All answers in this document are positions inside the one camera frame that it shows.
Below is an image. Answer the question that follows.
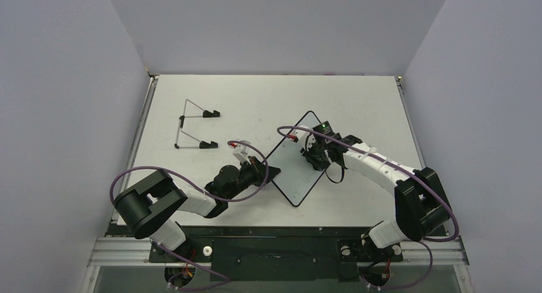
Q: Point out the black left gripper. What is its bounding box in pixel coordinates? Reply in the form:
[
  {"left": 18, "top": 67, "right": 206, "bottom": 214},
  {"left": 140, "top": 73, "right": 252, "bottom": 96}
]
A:
[{"left": 225, "top": 156, "right": 281, "bottom": 202}]

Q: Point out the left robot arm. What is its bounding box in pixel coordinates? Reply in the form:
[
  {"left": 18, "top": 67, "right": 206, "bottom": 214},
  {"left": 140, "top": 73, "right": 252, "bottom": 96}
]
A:
[{"left": 112, "top": 157, "right": 281, "bottom": 261}]

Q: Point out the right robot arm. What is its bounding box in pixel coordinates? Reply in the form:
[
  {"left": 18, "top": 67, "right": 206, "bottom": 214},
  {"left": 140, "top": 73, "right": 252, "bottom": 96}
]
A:
[{"left": 293, "top": 122, "right": 451, "bottom": 259}]

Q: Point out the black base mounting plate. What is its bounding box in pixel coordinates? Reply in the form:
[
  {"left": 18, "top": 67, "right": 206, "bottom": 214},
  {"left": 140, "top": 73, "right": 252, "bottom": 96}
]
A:
[{"left": 105, "top": 225, "right": 428, "bottom": 283}]

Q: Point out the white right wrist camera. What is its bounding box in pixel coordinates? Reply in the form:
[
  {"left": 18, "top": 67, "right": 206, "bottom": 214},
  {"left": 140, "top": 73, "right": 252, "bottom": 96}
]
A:
[{"left": 288, "top": 129, "right": 316, "bottom": 152}]

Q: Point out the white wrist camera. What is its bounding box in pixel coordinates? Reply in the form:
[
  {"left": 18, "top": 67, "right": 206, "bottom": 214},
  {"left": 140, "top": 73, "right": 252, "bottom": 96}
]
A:
[
  {"left": 228, "top": 140, "right": 251, "bottom": 164},
  {"left": 288, "top": 129, "right": 316, "bottom": 152}
]

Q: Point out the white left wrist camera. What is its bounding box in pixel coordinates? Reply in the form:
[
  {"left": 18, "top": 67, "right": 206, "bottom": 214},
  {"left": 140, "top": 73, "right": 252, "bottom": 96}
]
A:
[{"left": 228, "top": 140, "right": 251, "bottom": 164}]

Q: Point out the wire whiteboard stand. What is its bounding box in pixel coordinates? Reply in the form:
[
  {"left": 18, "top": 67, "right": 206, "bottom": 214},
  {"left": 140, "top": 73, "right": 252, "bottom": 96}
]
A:
[{"left": 174, "top": 99, "right": 221, "bottom": 150}]

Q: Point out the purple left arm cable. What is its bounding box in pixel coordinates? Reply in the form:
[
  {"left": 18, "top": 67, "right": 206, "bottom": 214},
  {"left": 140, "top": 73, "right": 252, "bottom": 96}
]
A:
[{"left": 109, "top": 140, "right": 270, "bottom": 292}]

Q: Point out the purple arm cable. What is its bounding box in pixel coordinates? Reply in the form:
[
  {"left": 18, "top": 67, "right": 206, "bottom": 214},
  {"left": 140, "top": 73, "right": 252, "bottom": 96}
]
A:
[
  {"left": 277, "top": 125, "right": 461, "bottom": 291},
  {"left": 109, "top": 140, "right": 270, "bottom": 292}
]

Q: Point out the aluminium frame rail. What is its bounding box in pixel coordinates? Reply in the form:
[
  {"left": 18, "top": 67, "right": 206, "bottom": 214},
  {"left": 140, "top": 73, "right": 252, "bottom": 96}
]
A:
[{"left": 108, "top": 74, "right": 160, "bottom": 207}]

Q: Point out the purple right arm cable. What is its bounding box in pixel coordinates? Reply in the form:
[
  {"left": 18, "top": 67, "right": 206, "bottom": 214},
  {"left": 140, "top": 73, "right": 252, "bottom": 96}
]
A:
[{"left": 277, "top": 125, "right": 461, "bottom": 291}]

